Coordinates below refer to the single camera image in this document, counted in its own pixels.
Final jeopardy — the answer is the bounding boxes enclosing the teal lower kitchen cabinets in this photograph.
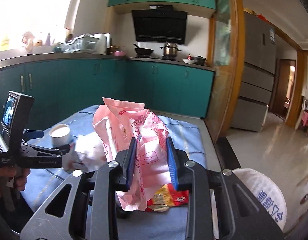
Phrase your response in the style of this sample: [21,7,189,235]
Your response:
[0,58,215,129]

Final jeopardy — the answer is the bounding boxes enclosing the white lined trash bin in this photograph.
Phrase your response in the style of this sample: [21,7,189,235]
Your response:
[211,167,288,240]

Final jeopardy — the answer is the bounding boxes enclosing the white bowl on counter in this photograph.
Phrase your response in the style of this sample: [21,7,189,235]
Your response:
[182,59,195,64]

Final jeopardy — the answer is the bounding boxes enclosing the red yellow snack wrapper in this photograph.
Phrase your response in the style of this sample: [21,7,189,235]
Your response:
[145,184,189,212]

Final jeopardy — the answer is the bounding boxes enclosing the white dish rack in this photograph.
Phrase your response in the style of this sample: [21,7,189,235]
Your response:
[60,34,99,53]

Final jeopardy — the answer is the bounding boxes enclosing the person's left hand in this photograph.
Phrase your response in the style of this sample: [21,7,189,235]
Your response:
[0,166,31,198]

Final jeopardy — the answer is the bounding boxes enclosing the white paper cup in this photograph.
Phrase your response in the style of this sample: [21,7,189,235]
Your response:
[48,124,72,147]

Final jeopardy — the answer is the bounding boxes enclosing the white tissue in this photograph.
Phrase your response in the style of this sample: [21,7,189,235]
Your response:
[62,132,107,173]

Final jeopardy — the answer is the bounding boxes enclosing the black wok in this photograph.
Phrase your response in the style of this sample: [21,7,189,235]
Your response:
[133,43,153,57]

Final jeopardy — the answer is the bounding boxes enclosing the pink printed plastic bag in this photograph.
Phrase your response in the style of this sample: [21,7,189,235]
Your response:
[93,98,171,211]

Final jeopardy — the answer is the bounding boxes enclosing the pink bowl on counter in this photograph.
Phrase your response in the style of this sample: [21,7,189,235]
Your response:
[114,51,126,57]

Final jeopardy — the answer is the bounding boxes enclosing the grey refrigerator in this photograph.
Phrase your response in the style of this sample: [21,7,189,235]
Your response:
[231,12,276,132]

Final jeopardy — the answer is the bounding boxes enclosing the wooden glass sliding door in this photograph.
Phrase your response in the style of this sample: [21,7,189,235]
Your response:
[205,0,245,142]

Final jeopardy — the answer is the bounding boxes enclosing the camera screen on left gripper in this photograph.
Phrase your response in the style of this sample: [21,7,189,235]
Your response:
[0,90,34,152]

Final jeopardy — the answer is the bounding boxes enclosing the blue cloth table cover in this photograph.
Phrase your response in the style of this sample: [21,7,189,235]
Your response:
[22,105,207,239]

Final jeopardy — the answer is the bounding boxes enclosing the stainless steel pot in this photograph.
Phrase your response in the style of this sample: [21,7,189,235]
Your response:
[160,42,181,59]

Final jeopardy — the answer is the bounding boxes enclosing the small black pot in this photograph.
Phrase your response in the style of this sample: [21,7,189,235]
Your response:
[193,56,206,66]

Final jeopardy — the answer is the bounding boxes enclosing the black range hood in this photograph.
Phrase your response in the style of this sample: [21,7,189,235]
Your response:
[132,8,187,45]

